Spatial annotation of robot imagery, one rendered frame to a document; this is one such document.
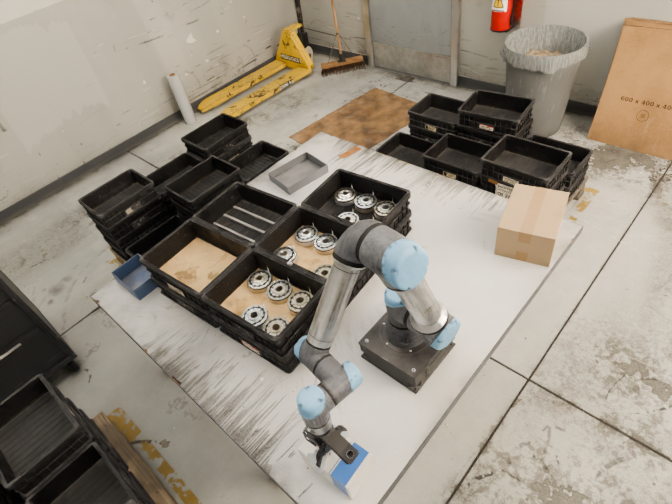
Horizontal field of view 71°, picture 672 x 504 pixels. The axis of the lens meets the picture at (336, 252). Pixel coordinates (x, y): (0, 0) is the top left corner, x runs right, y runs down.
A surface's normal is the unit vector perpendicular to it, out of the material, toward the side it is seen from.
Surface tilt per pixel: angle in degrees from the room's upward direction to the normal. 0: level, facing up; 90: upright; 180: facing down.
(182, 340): 0
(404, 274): 81
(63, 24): 90
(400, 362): 2
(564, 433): 0
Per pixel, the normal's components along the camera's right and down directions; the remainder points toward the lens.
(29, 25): 0.74, 0.40
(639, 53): -0.68, 0.47
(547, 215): -0.15, -0.70
